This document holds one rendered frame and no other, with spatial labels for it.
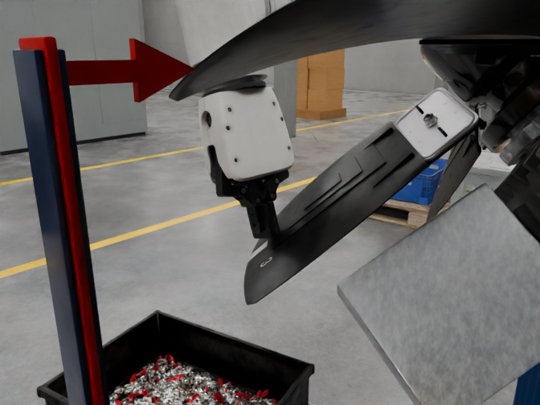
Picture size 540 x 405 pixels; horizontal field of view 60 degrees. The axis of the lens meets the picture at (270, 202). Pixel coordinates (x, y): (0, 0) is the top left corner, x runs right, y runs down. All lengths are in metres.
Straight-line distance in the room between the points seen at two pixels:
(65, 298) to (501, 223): 0.33
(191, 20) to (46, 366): 1.79
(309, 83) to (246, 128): 8.24
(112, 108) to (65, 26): 1.15
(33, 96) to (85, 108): 6.51
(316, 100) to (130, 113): 3.36
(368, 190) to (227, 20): 0.23
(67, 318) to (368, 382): 1.77
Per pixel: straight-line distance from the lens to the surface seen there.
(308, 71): 8.77
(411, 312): 0.39
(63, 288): 0.20
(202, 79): 0.28
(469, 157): 0.64
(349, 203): 0.49
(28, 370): 2.17
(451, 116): 0.51
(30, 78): 0.18
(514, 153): 0.48
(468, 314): 0.40
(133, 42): 0.20
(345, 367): 1.99
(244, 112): 0.52
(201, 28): 0.53
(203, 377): 0.57
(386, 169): 0.49
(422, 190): 3.46
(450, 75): 0.51
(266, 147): 0.53
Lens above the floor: 1.19
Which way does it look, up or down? 18 degrees down
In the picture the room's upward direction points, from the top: straight up
